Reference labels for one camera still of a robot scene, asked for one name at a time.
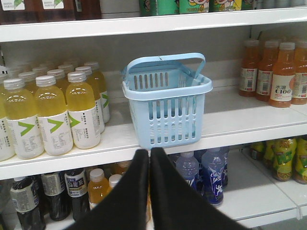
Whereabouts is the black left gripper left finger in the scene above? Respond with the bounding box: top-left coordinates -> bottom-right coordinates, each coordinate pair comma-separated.
66,149 -> 149,230

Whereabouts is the dark tea bottle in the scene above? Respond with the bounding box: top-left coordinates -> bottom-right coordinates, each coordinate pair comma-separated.
10,176 -> 46,230
41,171 -> 71,221
64,168 -> 90,221

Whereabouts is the pale yellow drink bottle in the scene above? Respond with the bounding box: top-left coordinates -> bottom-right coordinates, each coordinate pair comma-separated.
3,78 -> 44,159
35,75 -> 73,156
66,71 -> 101,149
84,61 -> 110,123

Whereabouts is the blue sports drink bottle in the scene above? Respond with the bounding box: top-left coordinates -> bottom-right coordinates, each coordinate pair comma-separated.
176,151 -> 199,191
201,147 -> 224,207

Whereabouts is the orange vitamin drink bottle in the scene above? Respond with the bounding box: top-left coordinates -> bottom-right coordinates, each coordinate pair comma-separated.
108,174 -> 122,192
88,168 -> 109,210

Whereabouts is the yellow lemon tea bottle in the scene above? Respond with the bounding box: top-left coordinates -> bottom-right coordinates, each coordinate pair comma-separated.
294,135 -> 307,184
250,141 -> 266,161
272,137 -> 297,182

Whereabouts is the white metal shelving unit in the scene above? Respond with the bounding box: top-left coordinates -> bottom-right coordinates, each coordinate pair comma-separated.
0,7 -> 307,229

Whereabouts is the light blue plastic basket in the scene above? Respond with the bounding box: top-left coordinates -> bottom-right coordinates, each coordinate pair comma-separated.
121,53 -> 213,150

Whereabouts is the orange C100 juice bottle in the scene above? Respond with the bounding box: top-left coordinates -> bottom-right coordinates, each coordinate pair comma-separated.
239,39 -> 260,97
256,40 -> 280,102
269,42 -> 295,108

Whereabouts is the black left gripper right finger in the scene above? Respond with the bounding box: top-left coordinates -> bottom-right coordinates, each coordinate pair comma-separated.
150,148 -> 246,230

